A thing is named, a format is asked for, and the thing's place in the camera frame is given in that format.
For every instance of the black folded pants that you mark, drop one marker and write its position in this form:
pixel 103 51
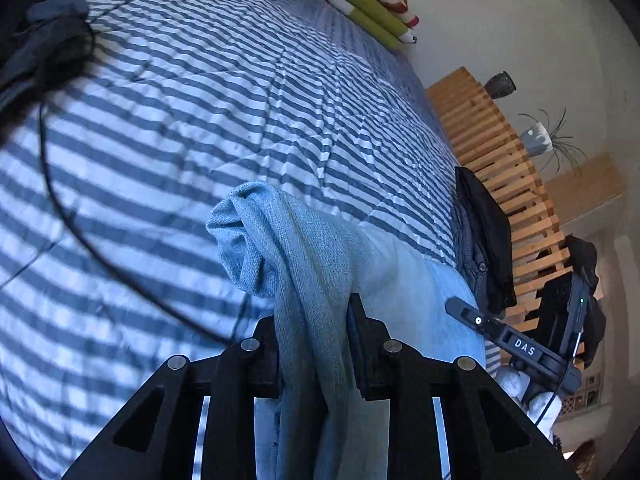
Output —
pixel 492 230

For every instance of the wooden slatted headboard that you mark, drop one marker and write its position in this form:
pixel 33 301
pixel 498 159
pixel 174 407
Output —
pixel 480 120

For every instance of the white potted plant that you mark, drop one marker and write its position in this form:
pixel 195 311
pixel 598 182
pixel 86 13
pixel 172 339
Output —
pixel 537 137

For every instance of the dark navy crumpled pants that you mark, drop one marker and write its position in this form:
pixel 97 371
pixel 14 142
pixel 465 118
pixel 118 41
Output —
pixel 55 45

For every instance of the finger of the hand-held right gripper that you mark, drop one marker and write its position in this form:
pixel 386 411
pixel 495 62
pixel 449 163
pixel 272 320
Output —
pixel 470 316

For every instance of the grey blue folded pants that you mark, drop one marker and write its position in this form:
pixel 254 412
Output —
pixel 467 250

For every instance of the patterned lattice panel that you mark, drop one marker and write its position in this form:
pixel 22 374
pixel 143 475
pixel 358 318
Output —
pixel 582 395

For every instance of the green red printed folded blanket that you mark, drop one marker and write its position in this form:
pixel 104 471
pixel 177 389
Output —
pixel 370 5

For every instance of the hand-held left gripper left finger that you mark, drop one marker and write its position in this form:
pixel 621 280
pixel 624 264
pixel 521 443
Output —
pixel 265 355

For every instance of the dark vase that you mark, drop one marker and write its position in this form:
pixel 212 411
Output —
pixel 500 85

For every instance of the blue white striped bed cover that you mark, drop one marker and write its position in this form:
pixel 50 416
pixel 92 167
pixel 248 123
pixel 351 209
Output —
pixel 200 110

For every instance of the light blue jeans pants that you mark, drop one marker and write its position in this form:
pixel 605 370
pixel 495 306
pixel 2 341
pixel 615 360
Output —
pixel 300 260

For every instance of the person's right hand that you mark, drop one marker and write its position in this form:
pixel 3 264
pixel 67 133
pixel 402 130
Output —
pixel 520 385

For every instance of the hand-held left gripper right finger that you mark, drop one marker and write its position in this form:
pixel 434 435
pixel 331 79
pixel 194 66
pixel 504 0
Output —
pixel 367 355

